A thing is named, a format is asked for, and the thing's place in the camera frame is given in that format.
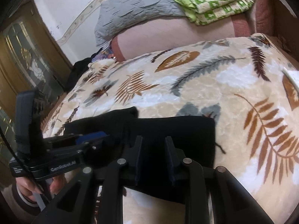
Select white paper sheet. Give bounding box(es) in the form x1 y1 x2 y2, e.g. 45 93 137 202
282 68 299 88

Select colourful fabric item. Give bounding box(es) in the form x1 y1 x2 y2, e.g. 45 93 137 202
91 46 115 62

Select brown wooden headboard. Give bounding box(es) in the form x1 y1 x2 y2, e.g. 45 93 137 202
274 0 298 61

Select black clothes pile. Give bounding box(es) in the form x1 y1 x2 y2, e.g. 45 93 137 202
64 48 102 93

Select pink pillow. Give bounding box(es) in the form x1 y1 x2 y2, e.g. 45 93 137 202
111 0 274 62

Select grey quilted blanket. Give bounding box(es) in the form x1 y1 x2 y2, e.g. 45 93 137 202
94 0 185 48

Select black pants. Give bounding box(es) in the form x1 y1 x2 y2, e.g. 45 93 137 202
64 107 217 204

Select left hand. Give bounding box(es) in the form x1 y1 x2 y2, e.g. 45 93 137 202
16 175 67 202

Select wooden glass-panel door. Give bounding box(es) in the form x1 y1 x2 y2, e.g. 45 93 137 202
0 0 74 187

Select leaf-patterned beige blanket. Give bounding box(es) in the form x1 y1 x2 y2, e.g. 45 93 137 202
43 34 298 223

